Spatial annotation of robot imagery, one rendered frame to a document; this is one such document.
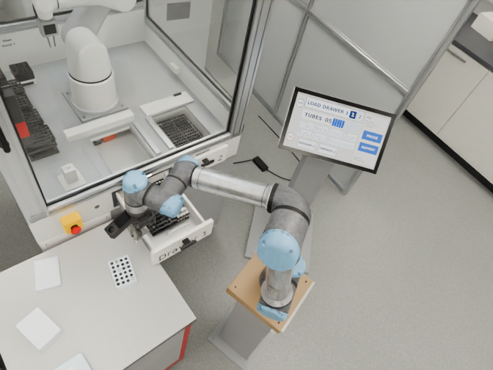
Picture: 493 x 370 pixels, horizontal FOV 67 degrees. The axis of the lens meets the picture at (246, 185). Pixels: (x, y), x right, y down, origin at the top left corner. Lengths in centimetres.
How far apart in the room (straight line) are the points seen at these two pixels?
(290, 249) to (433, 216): 256
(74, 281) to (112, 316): 22
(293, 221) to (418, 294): 204
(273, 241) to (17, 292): 106
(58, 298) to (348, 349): 170
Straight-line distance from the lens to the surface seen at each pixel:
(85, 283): 165
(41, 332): 156
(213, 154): 183
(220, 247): 258
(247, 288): 160
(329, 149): 191
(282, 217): 104
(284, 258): 102
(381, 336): 271
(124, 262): 163
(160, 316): 158
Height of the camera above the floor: 226
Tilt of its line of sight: 51 degrees down
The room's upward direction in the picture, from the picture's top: 18 degrees clockwise
